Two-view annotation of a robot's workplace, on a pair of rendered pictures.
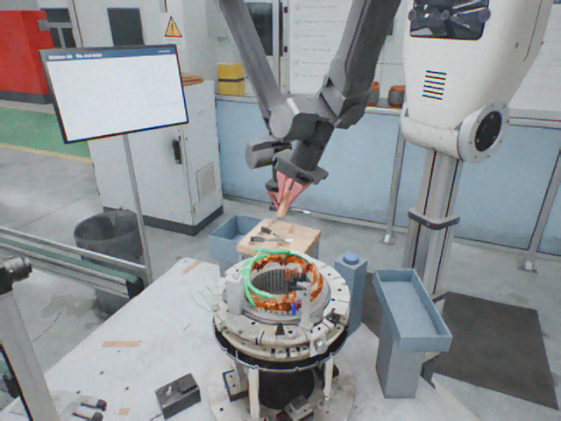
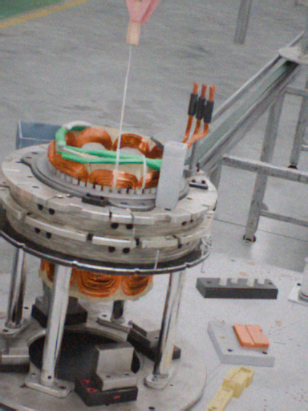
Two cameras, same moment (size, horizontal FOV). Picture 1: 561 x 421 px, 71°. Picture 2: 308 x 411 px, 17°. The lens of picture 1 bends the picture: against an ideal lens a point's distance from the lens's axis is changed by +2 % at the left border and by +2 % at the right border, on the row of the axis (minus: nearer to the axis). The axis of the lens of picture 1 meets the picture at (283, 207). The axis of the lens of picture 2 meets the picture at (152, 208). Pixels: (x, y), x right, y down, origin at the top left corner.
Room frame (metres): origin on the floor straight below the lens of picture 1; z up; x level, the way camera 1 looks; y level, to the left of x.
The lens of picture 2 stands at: (0.94, 1.48, 1.58)
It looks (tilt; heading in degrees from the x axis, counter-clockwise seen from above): 19 degrees down; 260
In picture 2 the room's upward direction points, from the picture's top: 9 degrees clockwise
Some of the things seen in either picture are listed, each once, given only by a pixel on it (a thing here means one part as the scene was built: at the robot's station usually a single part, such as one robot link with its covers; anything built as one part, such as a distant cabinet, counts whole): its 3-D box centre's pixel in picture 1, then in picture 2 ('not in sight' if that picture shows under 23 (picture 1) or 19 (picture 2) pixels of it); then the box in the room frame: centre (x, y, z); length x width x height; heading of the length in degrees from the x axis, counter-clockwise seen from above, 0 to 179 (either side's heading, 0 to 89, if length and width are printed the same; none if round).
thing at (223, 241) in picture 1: (239, 263); not in sight; (1.11, 0.15, 0.92); 0.17 x 0.11 x 0.28; 155
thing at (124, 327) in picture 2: (325, 397); (117, 322); (0.69, -0.11, 0.81); 0.07 x 0.03 x 0.01; 152
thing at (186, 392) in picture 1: (178, 394); not in sight; (0.69, 0.27, 0.81); 0.10 x 0.06 x 0.06; 124
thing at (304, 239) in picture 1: (280, 240); not in sight; (1.04, 0.01, 1.05); 0.20 x 0.19 x 0.02; 65
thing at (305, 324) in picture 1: (306, 305); (194, 138); (0.62, -0.05, 1.15); 0.03 x 0.02 x 0.12; 61
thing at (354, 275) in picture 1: (348, 294); not in sight; (0.97, -0.20, 0.91); 0.07 x 0.07 x 0.25; 47
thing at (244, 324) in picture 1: (280, 291); (110, 180); (0.75, 0.00, 1.09); 0.32 x 0.32 x 0.01
